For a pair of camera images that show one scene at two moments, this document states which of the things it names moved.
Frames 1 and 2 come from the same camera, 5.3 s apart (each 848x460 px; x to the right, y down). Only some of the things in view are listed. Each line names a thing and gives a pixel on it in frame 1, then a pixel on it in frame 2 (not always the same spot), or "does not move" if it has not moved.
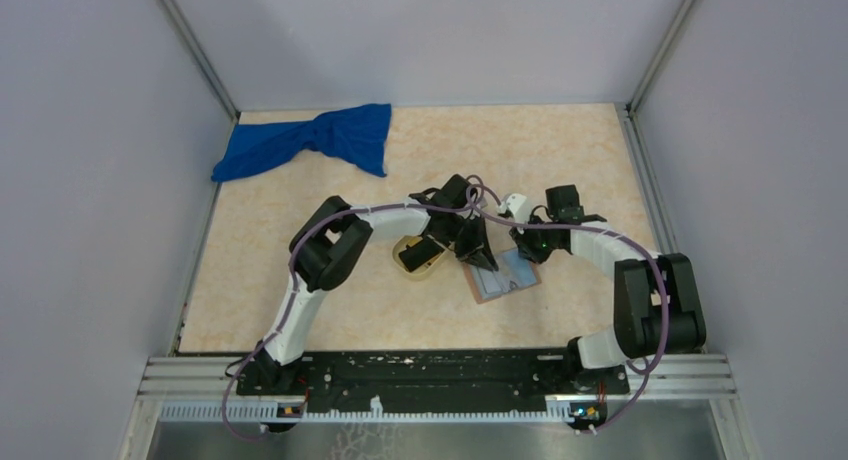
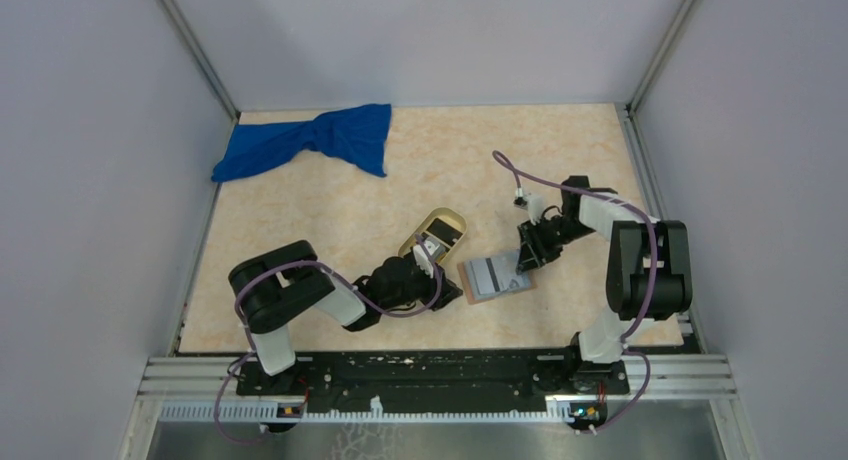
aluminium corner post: (168, 3) does not move
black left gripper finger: (473, 244) -> (448, 292)
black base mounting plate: (434, 381) does not move
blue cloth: (356, 134) does not move
